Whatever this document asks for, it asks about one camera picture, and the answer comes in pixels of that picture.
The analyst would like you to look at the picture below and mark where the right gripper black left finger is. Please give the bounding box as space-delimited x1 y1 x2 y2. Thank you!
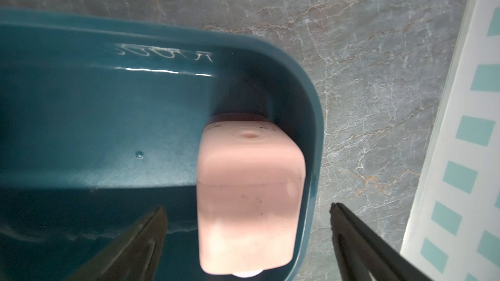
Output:
66 207 168 280

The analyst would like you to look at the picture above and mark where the dark teal storage tub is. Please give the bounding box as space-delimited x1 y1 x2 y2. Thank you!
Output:
1 8 324 280

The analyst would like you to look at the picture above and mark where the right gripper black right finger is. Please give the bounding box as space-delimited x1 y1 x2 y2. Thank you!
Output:
329 203 429 281

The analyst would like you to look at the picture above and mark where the pink sharpener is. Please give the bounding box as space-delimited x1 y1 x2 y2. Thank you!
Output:
196 113 306 277

